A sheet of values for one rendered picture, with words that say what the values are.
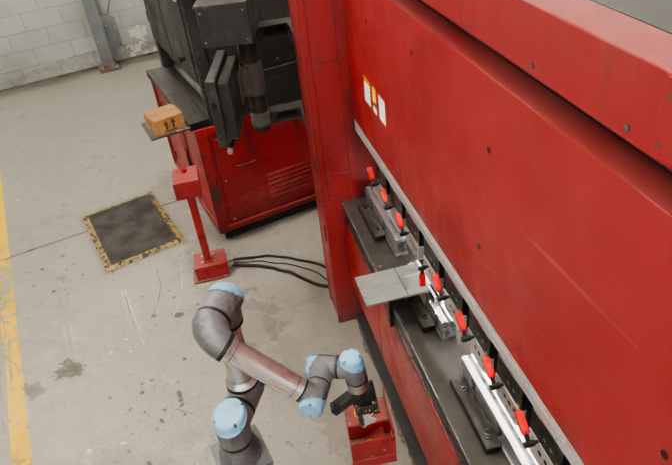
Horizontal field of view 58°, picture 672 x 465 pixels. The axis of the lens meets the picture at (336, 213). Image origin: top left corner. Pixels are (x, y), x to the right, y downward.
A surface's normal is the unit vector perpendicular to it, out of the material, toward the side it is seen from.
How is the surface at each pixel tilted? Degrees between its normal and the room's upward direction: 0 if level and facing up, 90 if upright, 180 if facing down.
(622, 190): 90
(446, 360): 0
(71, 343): 0
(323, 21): 90
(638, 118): 90
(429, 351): 0
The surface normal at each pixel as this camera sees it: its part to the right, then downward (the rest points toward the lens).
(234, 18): 0.03, 0.56
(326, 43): 0.25, 0.53
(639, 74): -0.97, 0.22
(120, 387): -0.10, -0.82
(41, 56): 0.46, 0.46
